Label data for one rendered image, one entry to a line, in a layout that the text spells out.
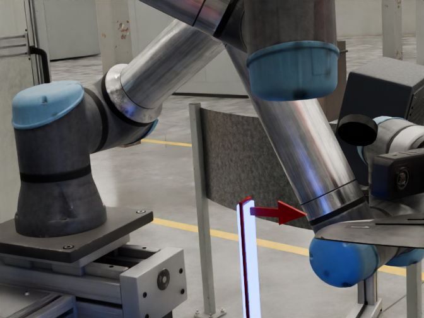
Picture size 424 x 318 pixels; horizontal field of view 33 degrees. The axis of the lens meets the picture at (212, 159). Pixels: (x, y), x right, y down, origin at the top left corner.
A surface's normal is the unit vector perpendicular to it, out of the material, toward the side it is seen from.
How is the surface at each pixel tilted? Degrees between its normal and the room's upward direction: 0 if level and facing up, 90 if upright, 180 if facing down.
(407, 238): 2
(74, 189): 72
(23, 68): 90
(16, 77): 90
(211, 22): 128
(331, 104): 90
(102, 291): 90
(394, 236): 4
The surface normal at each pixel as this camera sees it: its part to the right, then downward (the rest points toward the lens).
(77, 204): 0.54, -0.17
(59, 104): 0.50, 0.11
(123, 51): 0.75, 0.09
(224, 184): -0.86, 0.17
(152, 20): -0.66, 0.20
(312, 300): -0.07, -0.98
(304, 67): 0.14, 0.24
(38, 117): -0.07, 0.17
